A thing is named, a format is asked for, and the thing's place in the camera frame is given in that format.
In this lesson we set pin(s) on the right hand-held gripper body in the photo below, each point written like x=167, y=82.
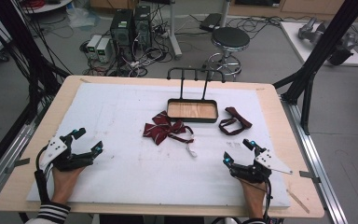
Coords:
x=268, y=161

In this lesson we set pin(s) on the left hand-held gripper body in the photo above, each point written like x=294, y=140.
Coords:
x=54, y=149

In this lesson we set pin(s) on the black rack with wooden tray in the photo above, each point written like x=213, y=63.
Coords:
x=192, y=110

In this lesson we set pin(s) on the dark red striped bow tie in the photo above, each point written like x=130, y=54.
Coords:
x=160, y=129

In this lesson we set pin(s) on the person's left hand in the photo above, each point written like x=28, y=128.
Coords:
x=63, y=185

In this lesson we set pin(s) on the person's right hand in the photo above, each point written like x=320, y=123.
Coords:
x=255, y=199

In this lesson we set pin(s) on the white foam mat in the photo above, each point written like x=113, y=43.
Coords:
x=130, y=174

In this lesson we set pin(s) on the thin wooden strip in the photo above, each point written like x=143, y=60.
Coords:
x=298, y=201

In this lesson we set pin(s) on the white power supply unit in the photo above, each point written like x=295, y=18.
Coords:
x=103, y=49
x=93, y=45

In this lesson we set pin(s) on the black round stool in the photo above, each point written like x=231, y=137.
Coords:
x=230, y=37

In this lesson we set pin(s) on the white floor platform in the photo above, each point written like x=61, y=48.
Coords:
x=295, y=40

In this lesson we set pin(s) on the large black computer tower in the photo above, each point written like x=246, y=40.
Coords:
x=121, y=31

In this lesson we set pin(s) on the clear plastic bag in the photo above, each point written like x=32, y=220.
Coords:
x=80, y=17

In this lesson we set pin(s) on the slim black computer tower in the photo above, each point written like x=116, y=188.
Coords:
x=143, y=26

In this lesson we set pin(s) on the flat black box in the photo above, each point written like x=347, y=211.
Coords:
x=210, y=21

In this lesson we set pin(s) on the round white table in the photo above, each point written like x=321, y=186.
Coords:
x=48, y=6

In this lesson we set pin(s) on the white table leg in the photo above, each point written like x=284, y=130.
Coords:
x=225, y=12
x=174, y=37

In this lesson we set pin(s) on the grey metal bracket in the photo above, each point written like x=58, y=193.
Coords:
x=17, y=165
x=310, y=176

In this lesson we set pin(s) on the aluminium rail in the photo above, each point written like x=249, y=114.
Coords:
x=320, y=174
x=9, y=149

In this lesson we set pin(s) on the black metal frame post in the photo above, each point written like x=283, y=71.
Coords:
x=329, y=43

